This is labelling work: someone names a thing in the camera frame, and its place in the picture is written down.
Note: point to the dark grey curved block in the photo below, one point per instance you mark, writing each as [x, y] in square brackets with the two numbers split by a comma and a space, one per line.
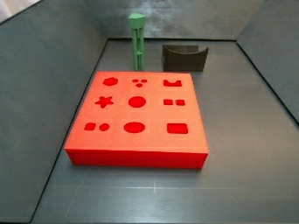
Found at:
[184, 58]

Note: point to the red shape sorting board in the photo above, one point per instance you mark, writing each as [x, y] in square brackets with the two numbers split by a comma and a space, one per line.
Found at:
[138, 120]

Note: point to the green three prong peg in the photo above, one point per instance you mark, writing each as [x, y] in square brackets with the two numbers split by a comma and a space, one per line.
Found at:
[136, 21]

